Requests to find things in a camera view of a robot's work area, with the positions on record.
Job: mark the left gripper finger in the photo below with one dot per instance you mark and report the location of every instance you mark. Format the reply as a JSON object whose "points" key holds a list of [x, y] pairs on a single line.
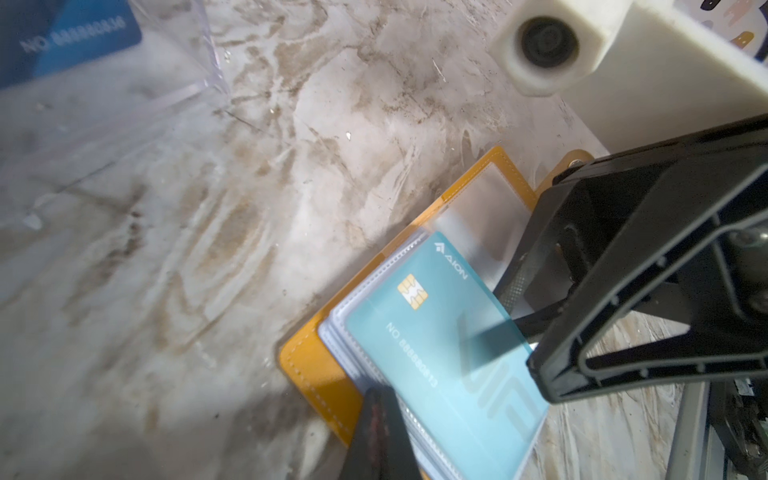
{"points": [[380, 448]]}

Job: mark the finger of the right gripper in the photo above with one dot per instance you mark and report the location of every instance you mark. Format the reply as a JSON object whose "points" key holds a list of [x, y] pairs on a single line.
{"points": [[665, 247]]}

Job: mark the teal card from holder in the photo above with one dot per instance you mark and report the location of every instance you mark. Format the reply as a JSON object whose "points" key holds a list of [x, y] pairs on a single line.
{"points": [[430, 328]]}

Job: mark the yellow leather card holder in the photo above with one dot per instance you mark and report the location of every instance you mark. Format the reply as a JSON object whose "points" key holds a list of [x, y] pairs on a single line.
{"points": [[483, 215]]}

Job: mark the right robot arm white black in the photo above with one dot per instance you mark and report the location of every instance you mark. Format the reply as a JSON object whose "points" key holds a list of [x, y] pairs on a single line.
{"points": [[741, 420]]}

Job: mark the blue VIP card in stand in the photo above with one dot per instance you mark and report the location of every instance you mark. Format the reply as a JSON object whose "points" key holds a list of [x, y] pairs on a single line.
{"points": [[39, 38]]}

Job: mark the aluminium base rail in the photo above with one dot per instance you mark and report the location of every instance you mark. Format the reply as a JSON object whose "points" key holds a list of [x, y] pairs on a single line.
{"points": [[687, 448]]}

